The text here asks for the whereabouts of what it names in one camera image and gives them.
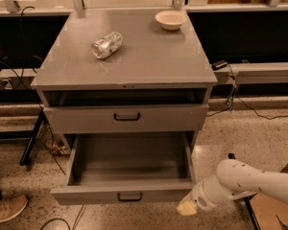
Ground tan sneaker shoe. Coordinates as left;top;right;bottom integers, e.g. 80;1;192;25
0;195;28;223

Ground black floor cable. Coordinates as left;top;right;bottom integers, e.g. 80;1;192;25
38;204;86;230

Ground grey drawer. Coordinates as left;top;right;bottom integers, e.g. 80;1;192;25
44;104;208;133
51;132;196;205

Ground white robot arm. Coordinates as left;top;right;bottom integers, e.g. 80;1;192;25
177;159;288;216

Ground black power adapter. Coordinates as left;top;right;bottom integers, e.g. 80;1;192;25
211;60;228;71

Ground black table leg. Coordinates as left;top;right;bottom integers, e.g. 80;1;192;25
20;112;44;166

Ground white paper bowl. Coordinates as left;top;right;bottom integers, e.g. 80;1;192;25
155;11;187;31

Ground crushed silver can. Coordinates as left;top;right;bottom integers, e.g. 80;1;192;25
91;32;123;59

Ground grey top drawer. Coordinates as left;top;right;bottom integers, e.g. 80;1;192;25
44;104;208;133

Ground grey drawer cabinet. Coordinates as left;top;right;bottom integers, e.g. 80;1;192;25
32;9;216;148

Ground cardboard box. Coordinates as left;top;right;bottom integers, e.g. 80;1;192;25
250;164;288;230

